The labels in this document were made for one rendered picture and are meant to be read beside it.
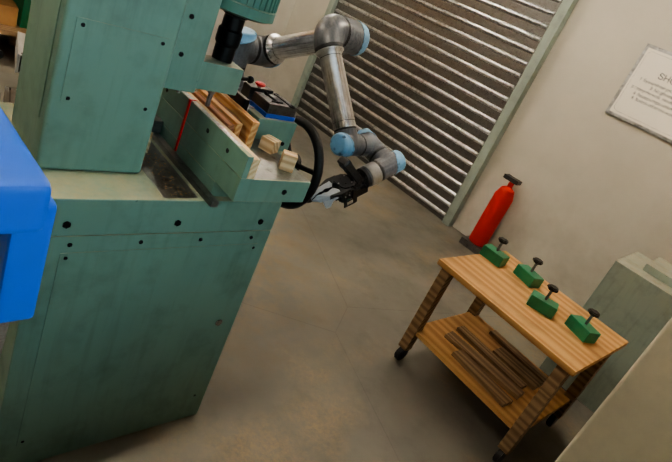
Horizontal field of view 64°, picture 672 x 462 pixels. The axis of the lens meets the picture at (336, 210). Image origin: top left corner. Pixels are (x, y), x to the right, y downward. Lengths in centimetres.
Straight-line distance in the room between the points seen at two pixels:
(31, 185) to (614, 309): 273
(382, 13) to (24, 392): 413
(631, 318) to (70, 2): 260
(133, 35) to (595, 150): 323
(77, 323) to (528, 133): 334
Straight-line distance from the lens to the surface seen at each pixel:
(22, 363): 142
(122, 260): 129
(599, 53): 400
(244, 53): 211
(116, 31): 116
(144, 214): 124
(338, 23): 185
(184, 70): 129
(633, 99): 387
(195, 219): 130
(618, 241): 388
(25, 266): 51
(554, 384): 213
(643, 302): 291
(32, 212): 45
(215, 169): 129
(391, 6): 488
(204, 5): 126
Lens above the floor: 137
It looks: 22 degrees down
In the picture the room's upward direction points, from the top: 24 degrees clockwise
